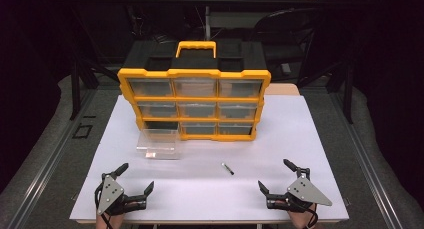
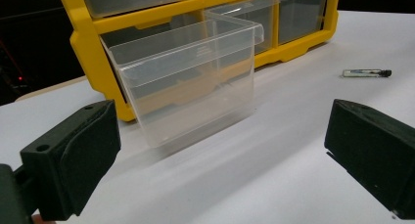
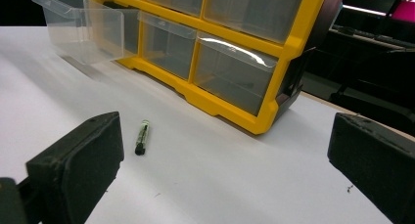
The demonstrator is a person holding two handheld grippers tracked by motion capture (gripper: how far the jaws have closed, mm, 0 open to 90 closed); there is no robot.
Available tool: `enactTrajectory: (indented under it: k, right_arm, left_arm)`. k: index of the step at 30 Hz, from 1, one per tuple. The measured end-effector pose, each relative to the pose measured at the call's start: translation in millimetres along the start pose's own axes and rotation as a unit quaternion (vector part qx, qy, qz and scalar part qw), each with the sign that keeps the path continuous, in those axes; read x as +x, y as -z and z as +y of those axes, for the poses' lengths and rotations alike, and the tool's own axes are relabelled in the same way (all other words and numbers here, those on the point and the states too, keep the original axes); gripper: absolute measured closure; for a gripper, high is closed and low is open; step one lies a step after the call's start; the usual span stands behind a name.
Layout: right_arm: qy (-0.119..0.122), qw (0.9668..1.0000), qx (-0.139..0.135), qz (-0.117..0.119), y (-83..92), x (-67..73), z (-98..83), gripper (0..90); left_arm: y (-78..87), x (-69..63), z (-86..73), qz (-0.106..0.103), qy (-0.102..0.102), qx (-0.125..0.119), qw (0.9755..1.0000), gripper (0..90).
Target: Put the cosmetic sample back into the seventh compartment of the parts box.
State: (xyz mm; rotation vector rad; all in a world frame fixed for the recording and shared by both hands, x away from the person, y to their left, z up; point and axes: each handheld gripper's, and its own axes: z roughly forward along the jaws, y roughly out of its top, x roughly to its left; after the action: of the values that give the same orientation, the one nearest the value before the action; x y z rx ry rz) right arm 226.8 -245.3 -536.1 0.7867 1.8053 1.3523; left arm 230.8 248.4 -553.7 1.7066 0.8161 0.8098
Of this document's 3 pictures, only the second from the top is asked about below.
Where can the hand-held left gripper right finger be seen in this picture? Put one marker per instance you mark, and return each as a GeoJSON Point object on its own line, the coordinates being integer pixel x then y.
{"type": "Point", "coordinates": [375, 149]}

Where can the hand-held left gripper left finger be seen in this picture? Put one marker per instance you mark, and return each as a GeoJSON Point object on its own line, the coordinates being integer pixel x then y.
{"type": "Point", "coordinates": [70, 152]}

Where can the yellow drawer cabinet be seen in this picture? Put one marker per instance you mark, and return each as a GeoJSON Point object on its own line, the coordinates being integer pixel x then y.
{"type": "Point", "coordinates": [88, 48]}

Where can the clear plastic drawer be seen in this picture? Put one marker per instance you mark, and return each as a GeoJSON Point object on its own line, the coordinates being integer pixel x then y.
{"type": "Point", "coordinates": [192, 87]}
{"type": "Point", "coordinates": [301, 17]}
{"type": "Point", "coordinates": [257, 15]}
{"type": "Point", "coordinates": [130, 0]}

